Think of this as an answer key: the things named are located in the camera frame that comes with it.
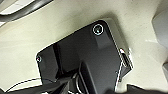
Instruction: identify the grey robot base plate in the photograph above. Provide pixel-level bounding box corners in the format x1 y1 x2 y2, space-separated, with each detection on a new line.
34 17 135 94

